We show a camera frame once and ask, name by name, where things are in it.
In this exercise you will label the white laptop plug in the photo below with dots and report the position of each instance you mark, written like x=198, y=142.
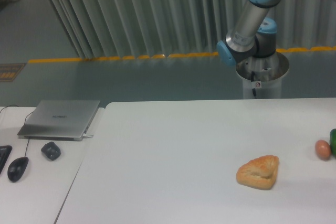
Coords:
x=87, y=136

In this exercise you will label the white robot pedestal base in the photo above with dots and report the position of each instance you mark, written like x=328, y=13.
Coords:
x=262, y=77

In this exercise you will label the black keyboard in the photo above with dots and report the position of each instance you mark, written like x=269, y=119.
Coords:
x=4, y=155

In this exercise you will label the brown egg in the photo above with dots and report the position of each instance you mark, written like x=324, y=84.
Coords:
x=322, y=149

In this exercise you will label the green pepper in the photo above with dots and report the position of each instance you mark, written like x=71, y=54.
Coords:
x=333, y=141

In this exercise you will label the golden triangular pastry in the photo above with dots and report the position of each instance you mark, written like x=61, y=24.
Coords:
x=260, y=173

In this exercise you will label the small black controller device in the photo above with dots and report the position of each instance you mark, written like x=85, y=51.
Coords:
x=51, y=151

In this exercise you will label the grey pleated curtain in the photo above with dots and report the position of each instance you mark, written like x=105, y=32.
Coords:
x=124, y=28

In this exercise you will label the black computer mouse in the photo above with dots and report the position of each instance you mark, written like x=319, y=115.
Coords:
x=17, y=168

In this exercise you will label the silver closed laptop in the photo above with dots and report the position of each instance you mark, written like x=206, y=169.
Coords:
x=60, y=119

